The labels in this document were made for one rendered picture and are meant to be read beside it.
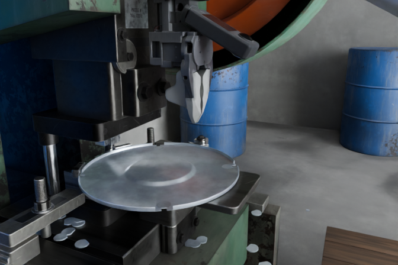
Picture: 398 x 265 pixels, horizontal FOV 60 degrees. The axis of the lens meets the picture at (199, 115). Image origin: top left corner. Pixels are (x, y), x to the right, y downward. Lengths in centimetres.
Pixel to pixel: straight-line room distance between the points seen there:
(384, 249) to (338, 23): 280
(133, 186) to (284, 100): 344
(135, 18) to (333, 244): 98
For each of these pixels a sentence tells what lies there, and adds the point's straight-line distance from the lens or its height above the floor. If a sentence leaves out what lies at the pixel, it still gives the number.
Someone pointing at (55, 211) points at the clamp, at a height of 75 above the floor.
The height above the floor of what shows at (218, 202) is 78.
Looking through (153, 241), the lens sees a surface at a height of 68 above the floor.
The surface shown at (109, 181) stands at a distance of 63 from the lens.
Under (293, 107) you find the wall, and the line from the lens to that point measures 396.
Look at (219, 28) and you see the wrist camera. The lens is 52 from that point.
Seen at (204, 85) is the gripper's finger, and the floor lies 95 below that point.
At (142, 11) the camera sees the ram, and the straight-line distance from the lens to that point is 64.
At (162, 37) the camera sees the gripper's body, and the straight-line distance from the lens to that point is 56.
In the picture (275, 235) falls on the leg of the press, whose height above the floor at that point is 56.
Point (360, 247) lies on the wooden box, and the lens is 131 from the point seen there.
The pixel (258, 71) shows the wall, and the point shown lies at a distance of 398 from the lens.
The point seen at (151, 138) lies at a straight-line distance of 84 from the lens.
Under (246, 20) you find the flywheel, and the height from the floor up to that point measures 106.
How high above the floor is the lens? 104
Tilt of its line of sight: 14 degrees down
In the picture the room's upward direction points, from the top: straight up
